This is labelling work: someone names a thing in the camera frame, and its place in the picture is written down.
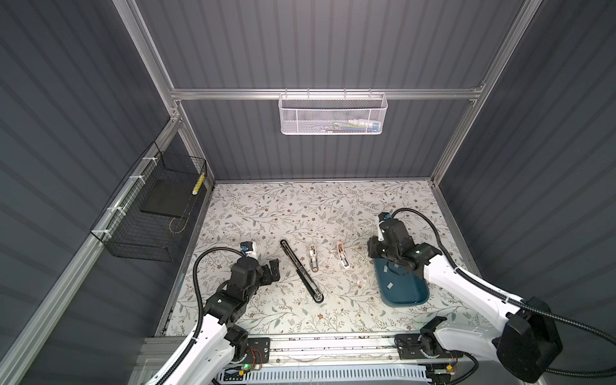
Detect beige mini stapler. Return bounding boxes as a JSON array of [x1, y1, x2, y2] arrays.
[[309, 245, 319, 272]]

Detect black long stapler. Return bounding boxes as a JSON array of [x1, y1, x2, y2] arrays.
[[280, 239, 324, 304]]

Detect pink mini stapler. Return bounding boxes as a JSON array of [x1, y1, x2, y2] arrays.
[[336, 242, 350, 269]]

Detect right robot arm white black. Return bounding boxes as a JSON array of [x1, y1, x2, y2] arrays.
[[367, 213, 562, 383]]

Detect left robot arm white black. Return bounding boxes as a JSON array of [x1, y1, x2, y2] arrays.
[[148, 256, 280, 384]]

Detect teal plastic tray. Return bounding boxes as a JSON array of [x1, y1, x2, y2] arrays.
[[372, 258, 430, 307]]

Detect yellow marker in basket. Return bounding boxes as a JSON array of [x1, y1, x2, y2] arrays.
[[192, 173, 205, 196]]

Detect black pad in basket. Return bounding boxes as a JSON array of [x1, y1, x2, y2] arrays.
[[140, 180, 195, 219]]

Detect pens in white basket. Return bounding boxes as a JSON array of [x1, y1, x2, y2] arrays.
[[308, 119, 383, 134]]

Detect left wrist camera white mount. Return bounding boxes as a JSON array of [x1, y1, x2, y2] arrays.
[[240, 241, 258, 259]]

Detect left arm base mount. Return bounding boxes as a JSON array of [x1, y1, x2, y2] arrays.
[[239, 337, 271, 366]]

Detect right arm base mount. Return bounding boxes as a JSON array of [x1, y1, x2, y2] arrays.
[[394, 333, 463, 360]]

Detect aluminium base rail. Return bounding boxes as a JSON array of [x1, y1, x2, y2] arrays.
[[134, 329, 511, 369]]

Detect white slotted cable duct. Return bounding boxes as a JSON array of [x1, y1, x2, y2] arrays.
[[216, 364, 432, 384]]

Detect black wire basket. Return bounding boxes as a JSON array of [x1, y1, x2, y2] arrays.
[[91, 144, 208, 262]]

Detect white wire mesh basket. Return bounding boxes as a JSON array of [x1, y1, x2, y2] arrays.
[[278, 97, 388, 136]]

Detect aluminium corner post right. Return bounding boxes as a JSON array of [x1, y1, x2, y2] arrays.
[[430, 0, 544, 184]]

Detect aluminium corner post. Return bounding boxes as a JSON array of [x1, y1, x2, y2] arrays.
[[430, 0, 544, 184], [112, 0, 207, 160]]

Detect aluminium horizontal back rail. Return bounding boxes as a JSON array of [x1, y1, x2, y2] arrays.
[[170, 88, 483, 101]]

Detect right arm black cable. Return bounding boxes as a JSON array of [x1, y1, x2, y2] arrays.
[[390, 208, 616, 379]]

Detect aluminium corner post left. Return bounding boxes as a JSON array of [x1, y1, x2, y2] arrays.
[[112, 0, 207, 160]]

